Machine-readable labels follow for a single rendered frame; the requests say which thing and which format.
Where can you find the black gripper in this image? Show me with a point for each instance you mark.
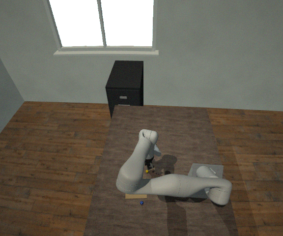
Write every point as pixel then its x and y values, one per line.
pixel 148 162

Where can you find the tan square mat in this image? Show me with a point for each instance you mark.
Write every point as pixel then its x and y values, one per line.
pixel 133 196

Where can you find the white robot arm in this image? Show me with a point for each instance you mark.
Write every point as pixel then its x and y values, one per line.
pixel 130 177

